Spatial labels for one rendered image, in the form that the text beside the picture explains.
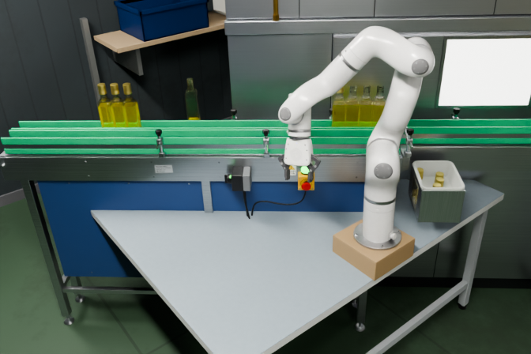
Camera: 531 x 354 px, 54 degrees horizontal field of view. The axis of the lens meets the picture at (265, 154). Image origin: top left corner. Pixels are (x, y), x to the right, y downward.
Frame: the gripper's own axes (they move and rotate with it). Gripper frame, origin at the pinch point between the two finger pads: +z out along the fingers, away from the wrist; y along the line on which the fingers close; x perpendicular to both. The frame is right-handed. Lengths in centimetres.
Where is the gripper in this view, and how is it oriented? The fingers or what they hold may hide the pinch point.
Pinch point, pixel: (299, 178)
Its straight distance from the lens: 195.3
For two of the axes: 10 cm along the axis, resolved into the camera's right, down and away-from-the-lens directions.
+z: -0.1, 9.9, 1.3
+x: 4.7, -1.1, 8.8
